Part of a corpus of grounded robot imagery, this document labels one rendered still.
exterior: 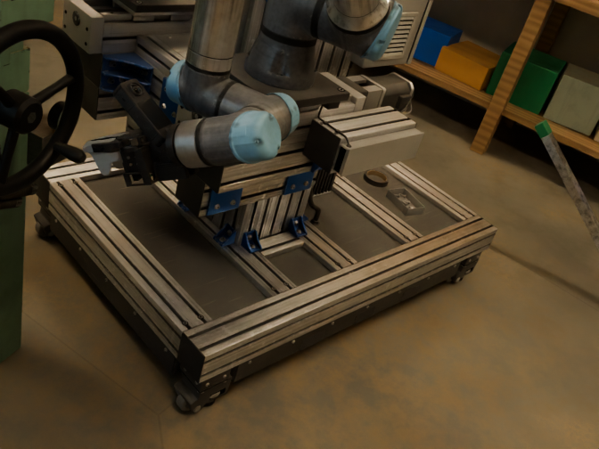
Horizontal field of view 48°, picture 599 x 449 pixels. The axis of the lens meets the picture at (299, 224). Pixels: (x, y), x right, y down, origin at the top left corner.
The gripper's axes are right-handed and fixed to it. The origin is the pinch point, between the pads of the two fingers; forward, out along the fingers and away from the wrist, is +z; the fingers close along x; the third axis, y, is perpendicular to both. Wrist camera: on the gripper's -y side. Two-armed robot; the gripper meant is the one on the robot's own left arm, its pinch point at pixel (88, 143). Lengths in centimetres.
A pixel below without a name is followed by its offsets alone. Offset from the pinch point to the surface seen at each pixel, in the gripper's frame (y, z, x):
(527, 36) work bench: 27, -36, 247
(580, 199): 76, -61, 163
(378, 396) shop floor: 92, -15, 60
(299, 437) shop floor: 87, -4, 33
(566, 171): 65, -57, 164
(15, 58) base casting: -15.8, 18.3, 7.5
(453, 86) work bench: 47, 3, 254
